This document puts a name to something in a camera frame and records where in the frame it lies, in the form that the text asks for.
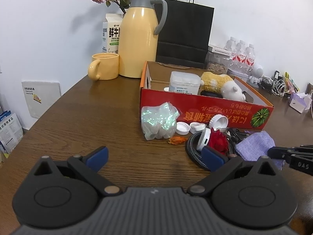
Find purple cloth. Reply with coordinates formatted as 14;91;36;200
236;130;275;161

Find red fabric rose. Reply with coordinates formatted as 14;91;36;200
208;128;231;155

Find braided black cable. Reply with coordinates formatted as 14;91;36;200
184;130;236;171

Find white round device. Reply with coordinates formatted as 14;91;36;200
196;128;211;152

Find iridescent plastic bag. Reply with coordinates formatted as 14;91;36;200
141;102;180;141

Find purple white tissue box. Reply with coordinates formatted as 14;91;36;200
289;92;312;114

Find stacked papers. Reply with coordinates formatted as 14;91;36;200
0;110;23;155

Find white ribbed bottle cap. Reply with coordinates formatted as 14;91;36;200
209;114;228;131

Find white small lid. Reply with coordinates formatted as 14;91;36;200
189;122;206;134

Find orange candy wrapper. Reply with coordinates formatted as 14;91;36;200
168;136;188;145

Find white robot figurine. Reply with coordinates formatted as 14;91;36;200
247;64;264;88

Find white jar lid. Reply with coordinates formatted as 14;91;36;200
176;121;191;135

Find yellow white plush toy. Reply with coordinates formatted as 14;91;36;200
201;71;246;102

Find water bottle right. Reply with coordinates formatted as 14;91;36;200
245;43;256;74

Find water bottle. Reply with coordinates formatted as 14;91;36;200
234;40;247;73
245;43;256;74
224;37;237;69

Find red cardboard box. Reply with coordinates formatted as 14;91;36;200
139;61;274;130

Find water bottle middle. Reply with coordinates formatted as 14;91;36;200
234;40;247;73

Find clear food container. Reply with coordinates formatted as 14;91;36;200
205;45;231;74

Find water bottle left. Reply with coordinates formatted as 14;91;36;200
224;37;237;69

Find clear cotton swab box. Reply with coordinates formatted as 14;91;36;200
169;71;201;95

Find yellow ceramic mug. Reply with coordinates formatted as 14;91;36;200
87;53;119;81

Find black paper bag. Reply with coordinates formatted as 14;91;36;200
156;0;214;69

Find yellow thermos jug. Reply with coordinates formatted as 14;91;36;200
118;0;168;79

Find white milk carton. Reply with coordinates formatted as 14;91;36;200
102;13;122;54

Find black usb cables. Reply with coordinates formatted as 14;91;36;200
224;127;257;144

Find tangled cables pile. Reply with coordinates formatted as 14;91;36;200
258;70;292;98

